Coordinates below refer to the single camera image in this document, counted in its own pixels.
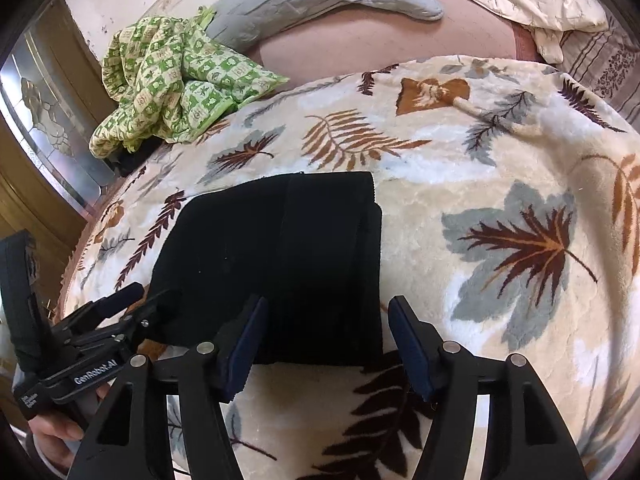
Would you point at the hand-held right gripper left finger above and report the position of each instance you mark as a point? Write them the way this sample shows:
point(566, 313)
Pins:
point(245, 355)

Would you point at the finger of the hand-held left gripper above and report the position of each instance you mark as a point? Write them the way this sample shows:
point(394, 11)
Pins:
point(150, 317)
point(117, 296)

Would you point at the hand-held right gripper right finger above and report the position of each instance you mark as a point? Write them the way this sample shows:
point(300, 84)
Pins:
point(412, 355)

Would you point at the black pants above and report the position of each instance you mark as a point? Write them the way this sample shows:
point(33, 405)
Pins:
point(275, 260)

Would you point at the person's left hand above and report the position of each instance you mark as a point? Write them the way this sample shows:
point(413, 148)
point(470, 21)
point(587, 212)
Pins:
point(52, 435)

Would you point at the wooden wardrobe with glass panel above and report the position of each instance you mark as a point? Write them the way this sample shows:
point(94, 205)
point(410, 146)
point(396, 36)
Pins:
point(30, 200)

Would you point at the dark cloth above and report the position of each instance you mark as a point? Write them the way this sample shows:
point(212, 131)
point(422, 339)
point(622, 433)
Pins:
point(130, 157)

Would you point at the leaf-print fleece blanket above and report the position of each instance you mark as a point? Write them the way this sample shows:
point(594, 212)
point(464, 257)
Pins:
point(425, 160)

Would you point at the green checked patterned cloth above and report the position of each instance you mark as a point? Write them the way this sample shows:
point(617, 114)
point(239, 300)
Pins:
point(165, 80)

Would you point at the pink bed sheet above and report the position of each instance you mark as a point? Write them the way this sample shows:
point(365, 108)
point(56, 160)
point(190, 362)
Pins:
point(400, 40)

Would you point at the striped floral bed sheet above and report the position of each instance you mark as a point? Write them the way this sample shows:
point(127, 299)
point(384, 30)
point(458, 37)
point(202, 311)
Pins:
point(610, 70)

